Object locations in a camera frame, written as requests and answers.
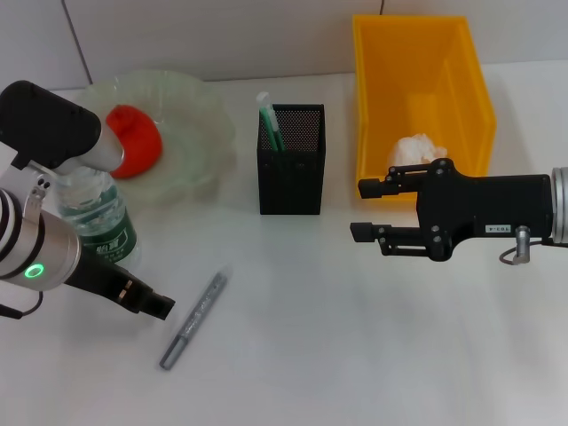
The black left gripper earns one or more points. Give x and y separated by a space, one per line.
102 277

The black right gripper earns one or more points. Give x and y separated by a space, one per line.
488 204

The silver grey pen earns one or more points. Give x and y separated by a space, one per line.
195 319

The white paper ball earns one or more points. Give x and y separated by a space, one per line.
415 148

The clear green-label water bottle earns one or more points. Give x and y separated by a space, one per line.
104 222

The green toothbrush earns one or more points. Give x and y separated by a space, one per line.
271 124

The orange fruit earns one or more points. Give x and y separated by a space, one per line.
142 146

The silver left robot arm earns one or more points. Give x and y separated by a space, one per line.
44 248

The black mesh pen holder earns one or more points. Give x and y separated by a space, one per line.
290 177

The pale green glass fruit plate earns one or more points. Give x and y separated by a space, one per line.
191 142

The yellow plastic bin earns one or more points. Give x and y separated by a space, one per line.
399 89

